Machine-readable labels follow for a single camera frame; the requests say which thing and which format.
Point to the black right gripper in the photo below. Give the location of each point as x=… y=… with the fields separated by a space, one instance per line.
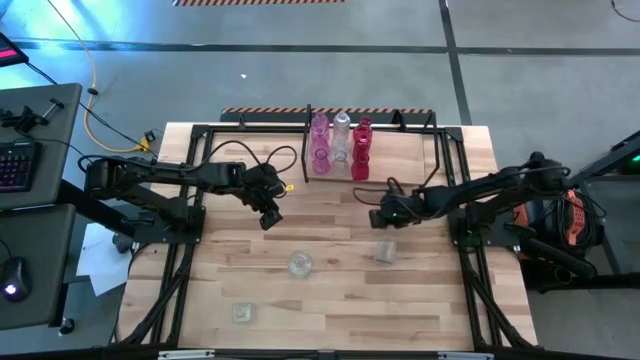
x=402 y=207

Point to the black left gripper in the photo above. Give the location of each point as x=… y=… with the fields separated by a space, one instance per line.
x=262 y=187

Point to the clear small round vase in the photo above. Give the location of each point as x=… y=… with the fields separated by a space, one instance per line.
x=386 y=252

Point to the clear wide diamond-cut vase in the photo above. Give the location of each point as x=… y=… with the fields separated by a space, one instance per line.
x=299 y=263

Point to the pink ribbed bottle vase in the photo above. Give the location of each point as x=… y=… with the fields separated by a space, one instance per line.
x=320 y=125

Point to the clear small wide-mouth vase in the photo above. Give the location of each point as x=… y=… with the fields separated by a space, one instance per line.
x=341 y=146

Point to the clear tall diamond-cut vase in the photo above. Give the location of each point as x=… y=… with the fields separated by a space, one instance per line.
x=342 y=122

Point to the red small bulb vase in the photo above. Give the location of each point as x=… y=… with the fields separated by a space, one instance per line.
x=363 y=131

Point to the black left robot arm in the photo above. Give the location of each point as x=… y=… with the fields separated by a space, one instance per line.
x=150 y=175

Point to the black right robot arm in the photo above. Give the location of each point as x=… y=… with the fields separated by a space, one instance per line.
x=475 y=192

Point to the black-framed wooden shelf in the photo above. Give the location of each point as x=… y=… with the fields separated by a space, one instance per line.
x=400 y=160

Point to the clear square glass vase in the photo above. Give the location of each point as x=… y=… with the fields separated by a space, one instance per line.
x=243 y=313

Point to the white paper sheet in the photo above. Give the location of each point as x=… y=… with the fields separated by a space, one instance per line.
x=100 y=265

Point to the black orange shop vacuum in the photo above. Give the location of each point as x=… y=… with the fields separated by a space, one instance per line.
x=575 y=215

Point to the dark grey desk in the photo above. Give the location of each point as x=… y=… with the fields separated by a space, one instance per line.
x=45 y=240

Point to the black stand with green light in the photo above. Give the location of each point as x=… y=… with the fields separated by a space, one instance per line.
x=615 y=160

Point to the black desk caster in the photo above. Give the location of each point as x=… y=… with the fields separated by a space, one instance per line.
x=66 y=326

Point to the black keyboard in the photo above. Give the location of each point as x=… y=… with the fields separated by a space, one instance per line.
x=17 y=165

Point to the black computer mouse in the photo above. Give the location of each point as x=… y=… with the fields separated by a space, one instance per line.
x=15 y=280

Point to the device with pink screen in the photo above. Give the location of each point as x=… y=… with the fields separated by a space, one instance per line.
x=10 y=52

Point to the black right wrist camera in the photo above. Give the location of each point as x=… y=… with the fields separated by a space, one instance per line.
x=377 y=219

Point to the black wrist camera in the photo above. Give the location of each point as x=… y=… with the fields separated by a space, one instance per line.
x=377 y=219
x=270 y=220

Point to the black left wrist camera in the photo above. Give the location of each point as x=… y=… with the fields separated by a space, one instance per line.
x=270 y=220

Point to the black metal table frame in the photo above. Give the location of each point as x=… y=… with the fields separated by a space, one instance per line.
x=287 y=129

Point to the silver metal bracket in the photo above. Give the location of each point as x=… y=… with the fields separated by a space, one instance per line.
x=465 y=355
x=185 y=354

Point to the black clamp mount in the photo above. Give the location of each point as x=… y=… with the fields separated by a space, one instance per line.
x=25 y=120

